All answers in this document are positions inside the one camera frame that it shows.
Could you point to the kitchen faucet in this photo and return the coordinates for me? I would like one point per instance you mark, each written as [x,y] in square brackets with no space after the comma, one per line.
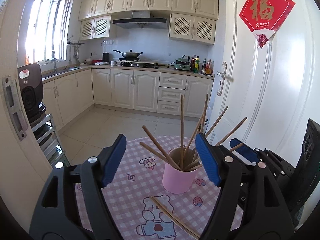
[53,61]

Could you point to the dark rice cooker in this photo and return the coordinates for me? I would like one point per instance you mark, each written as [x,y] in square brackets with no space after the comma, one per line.
[31,87]

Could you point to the door frame strike plate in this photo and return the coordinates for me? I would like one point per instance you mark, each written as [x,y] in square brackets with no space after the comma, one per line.
[14,107]

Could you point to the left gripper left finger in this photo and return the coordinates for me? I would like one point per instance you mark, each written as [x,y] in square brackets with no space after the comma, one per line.
[56,214]

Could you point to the gas stove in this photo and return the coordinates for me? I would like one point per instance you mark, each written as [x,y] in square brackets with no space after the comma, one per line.
[135,63]

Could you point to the kitchen window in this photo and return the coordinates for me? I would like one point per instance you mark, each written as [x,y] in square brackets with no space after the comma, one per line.
[46,32]

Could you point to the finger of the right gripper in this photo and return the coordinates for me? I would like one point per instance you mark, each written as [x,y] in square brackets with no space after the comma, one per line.
[245,151]

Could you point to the pink cylindrical utensil cup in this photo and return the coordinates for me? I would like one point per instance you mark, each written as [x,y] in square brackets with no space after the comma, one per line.
[176,181]

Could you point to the metal shelf rack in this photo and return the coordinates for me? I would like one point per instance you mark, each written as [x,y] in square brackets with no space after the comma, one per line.
[49,141]

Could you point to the black electric kettle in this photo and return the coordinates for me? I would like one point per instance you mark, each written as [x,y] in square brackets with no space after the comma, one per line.
[106,57]

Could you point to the green bottle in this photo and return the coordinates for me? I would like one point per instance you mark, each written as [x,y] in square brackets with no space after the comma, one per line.
[196,65]

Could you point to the dark sauce bottle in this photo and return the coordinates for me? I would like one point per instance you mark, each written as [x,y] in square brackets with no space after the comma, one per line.
[203,69]

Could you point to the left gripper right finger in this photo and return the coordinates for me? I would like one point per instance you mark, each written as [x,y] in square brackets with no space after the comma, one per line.
[250,204]

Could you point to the silver door handle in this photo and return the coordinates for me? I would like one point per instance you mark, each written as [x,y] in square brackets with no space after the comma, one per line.
[222,76]

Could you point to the cream upper kitchen cabinets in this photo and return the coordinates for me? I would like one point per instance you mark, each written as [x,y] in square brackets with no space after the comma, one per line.
[193,20]

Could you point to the cream lower kitchen cabinets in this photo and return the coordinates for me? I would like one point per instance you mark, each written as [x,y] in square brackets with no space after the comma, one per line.
[161,91]

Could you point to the cream kitchen cabinets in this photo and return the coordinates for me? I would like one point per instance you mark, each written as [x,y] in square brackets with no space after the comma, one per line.
[193,20]
[161,91]

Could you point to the green small appliance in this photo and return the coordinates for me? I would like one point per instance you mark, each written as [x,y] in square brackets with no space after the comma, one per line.
[182,63]

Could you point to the black wok with lid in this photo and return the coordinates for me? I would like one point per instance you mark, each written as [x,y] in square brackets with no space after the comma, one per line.
[129,55]

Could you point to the black camera box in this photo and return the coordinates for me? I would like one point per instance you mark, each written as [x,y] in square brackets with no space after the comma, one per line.
[306,174]

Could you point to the red fu door decoration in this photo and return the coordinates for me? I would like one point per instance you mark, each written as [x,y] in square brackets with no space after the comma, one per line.
[265,17]

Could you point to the orange sauce bottle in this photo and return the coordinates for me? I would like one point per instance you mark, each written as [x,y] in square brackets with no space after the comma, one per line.
[209,67]

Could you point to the black range hood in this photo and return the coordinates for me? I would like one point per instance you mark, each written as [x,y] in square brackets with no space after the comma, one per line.
[142,20]

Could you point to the hanging utensil wall rack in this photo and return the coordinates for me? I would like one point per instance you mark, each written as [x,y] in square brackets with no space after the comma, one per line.
[74,49]

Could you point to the pink checkered tablecloth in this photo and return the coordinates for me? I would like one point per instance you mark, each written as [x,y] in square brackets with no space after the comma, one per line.
[139,176]

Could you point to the white door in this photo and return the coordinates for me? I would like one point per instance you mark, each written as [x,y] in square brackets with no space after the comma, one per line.
[276,87]

